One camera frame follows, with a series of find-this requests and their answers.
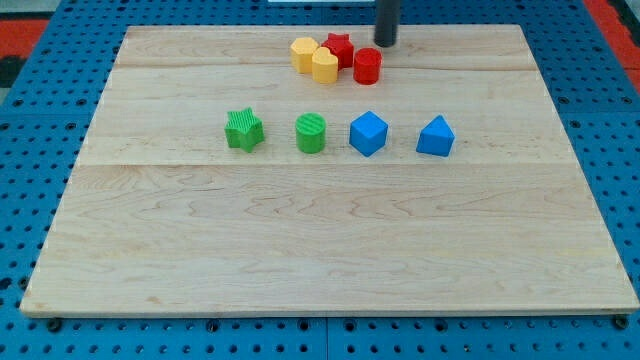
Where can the blue cube block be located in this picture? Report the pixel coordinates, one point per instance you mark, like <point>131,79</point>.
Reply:
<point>368,133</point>

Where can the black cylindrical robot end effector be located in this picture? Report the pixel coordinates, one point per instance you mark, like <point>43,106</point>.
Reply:
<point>388,14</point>

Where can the red cylinder block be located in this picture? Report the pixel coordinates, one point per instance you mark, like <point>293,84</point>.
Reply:
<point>367,65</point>

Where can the green cylinder block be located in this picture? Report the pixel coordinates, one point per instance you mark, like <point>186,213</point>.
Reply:
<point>310,133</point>

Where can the red star block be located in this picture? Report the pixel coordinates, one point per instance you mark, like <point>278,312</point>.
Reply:
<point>340,46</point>

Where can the yellow hexagon block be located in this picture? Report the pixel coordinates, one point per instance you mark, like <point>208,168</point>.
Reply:
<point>301,52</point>

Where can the yellow heart block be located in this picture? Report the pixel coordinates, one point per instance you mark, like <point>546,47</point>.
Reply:
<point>324,66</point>

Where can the blue triangular prism block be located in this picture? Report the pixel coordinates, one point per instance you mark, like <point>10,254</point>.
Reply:
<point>436,138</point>

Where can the light wooden board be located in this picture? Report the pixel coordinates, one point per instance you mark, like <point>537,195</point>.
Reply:
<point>161,218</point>

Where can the green star block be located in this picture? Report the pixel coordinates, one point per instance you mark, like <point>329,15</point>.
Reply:
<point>243,130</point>

